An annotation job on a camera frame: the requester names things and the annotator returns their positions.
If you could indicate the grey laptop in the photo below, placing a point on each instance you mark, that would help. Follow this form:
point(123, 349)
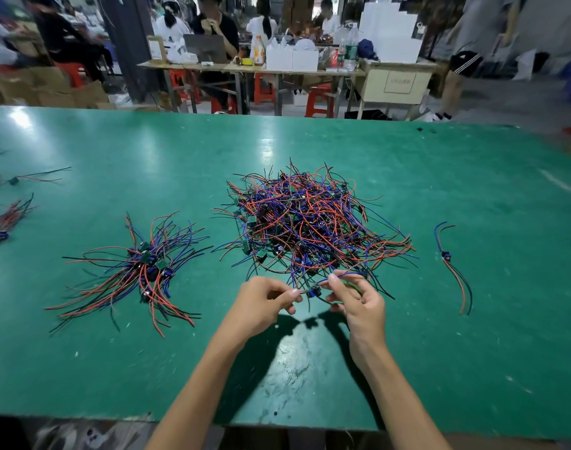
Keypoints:
point(206, 47)

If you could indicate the long wooden work table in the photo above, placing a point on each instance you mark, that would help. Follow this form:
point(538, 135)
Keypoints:
point(239, 66)

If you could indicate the stack of white boxes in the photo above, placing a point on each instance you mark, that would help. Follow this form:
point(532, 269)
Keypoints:
point(391, 32)

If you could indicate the dark blue bag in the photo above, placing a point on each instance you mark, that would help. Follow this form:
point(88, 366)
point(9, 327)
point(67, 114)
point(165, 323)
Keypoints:
point(367, 49)

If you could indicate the red plastic stool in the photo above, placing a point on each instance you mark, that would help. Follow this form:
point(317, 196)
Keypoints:
point(265, 91)
point(72, 74)
point(180, 81)
point(319, 101)

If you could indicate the row of cardboard boxes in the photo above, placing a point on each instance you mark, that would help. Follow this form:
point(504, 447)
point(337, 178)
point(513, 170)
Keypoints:
point(46, 87)

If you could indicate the cream cabinet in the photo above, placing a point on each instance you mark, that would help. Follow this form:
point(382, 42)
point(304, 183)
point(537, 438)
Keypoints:
point(395, 87)

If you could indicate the person's left hand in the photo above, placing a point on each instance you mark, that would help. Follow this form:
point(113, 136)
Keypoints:
point(257, 309)

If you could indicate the person's left forearm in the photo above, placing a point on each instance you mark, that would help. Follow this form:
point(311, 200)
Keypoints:
point(196, 398)

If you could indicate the row of white containers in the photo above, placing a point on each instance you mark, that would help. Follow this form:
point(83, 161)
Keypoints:
point(292, 59)

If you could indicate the dark pillar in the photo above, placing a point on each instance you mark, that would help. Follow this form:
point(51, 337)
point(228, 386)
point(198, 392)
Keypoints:
point(128, 42)

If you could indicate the person's right forearm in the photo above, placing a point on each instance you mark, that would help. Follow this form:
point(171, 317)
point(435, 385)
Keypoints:
point(403, 407)

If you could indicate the person's right hand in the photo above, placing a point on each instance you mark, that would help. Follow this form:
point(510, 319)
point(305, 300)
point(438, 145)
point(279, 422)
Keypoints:
point(365, 318)

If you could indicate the brown cardboard box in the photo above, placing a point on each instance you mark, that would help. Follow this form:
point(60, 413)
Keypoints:
point(452, 93)

